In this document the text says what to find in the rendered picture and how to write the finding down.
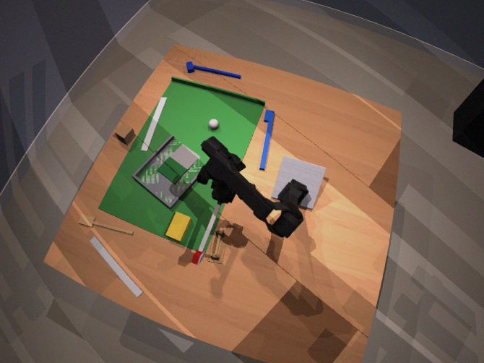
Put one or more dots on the yellow box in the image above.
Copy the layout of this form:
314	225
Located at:
178	227

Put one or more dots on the green putting mat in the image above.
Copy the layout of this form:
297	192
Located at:
186	114

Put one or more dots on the small brown cube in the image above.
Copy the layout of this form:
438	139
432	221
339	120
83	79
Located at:
125	134

